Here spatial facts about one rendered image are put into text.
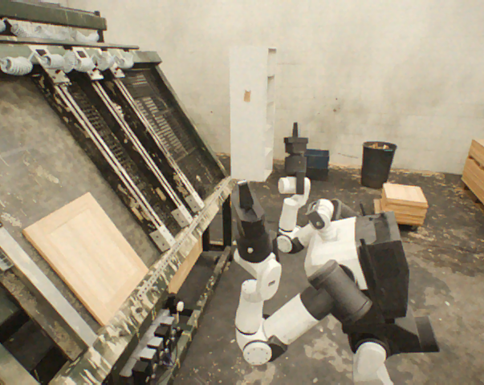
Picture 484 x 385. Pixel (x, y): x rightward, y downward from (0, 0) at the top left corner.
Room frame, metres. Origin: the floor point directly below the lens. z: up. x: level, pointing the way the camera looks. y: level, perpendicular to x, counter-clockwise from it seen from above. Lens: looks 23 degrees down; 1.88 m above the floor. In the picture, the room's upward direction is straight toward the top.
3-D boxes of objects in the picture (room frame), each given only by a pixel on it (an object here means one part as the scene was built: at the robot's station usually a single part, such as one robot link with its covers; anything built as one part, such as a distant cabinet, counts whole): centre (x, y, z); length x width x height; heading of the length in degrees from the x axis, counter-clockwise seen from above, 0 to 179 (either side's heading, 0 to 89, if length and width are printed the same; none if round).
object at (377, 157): (4.88, -2.15, 0.33); 0.52 x 0.51 x 0.65; 162
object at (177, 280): (2.07, 0.48, 0.53); 0.90 x 0.02 x 0.55; 167
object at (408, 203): (3.59, -1.93, 0.20); 0.61 x 0.53 x 0.40; 162
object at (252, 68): (5.32, -0.18, 1.03); 0.61 x 0.58 x 2.05; 162
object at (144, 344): (1.08, 0.37, 0.69); 0.50 x 0.14 x 0.24; 167
